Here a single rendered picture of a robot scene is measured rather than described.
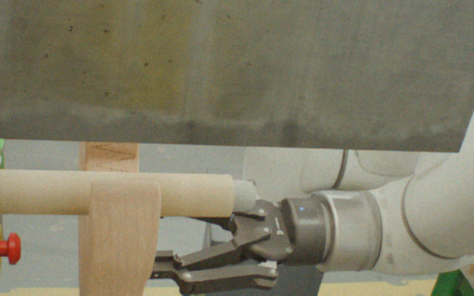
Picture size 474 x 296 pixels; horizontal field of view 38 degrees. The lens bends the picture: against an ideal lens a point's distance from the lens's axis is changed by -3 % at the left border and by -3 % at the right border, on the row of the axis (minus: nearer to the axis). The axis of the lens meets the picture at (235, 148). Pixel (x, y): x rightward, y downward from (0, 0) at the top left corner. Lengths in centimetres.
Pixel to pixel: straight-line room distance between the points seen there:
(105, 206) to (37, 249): 199
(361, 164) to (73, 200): 96
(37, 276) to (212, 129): 203
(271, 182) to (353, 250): 67
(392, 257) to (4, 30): 56
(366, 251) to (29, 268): 172
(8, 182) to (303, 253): 35
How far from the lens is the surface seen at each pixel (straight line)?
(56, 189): 50
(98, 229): 45
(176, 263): 68
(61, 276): 232
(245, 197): 52
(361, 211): 75
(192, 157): 298
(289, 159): 136
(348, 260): 75
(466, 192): 63
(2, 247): 89
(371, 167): 139
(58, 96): 30
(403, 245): 74
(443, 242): 69
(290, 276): 148
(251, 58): 30
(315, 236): 73
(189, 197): 51
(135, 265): 49
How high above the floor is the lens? 154
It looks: 30 degrees down
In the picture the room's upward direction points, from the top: 10 degrees clockwise
